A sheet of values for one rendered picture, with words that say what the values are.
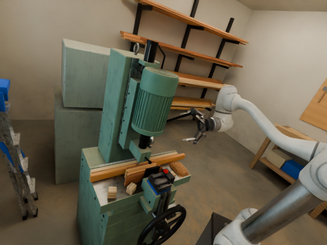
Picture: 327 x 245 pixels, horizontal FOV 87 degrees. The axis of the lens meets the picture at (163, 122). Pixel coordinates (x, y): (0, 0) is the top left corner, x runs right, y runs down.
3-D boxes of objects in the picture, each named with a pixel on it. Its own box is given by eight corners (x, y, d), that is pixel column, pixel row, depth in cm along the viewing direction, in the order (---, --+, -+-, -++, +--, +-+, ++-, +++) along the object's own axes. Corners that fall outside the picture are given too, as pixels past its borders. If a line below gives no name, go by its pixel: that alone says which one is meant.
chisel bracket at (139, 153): (137, 165, 97) (141, 153, 94) (127, 150, 107) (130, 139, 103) (149, 163, 102) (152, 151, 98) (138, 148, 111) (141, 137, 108)
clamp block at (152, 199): (151, 210, 88) (155, 198, 84) (138, 190, 97) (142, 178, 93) (173, 201, 97) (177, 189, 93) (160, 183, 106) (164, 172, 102)
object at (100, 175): (90, 182, 89) (90, 176, 87) (89, 179, 90) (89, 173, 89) (183, 159, 130) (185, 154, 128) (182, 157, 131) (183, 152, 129)
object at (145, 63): (142, 76, 88) (149, 40, 81) (135, 71, 93) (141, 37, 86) (154, 77, 93) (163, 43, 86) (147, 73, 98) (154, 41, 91)
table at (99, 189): (105, 234, 75) (106, 225, 72) (87, 183, 96) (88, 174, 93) (198, 192, 112) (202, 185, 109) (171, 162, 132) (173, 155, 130)
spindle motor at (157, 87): (140, 139, 83) (156, 75, 70) (125, 121, 95) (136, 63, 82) (169, 135, 94) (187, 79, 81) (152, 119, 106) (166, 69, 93)
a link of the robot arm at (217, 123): (208, 117, 111) (202, 117, 107) (220, 115, 104) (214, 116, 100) (209, 131, 110) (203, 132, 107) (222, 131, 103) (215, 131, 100)
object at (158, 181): (156, 195, 85) (159, 187, 83) (145, 179, 93) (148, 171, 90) (176, 187, 93) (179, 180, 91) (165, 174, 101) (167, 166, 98)
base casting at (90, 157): (105, 228, 90) (107, 216, 86) (80, 158, 129) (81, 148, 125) (171, 200, 117) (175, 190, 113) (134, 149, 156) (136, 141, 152)
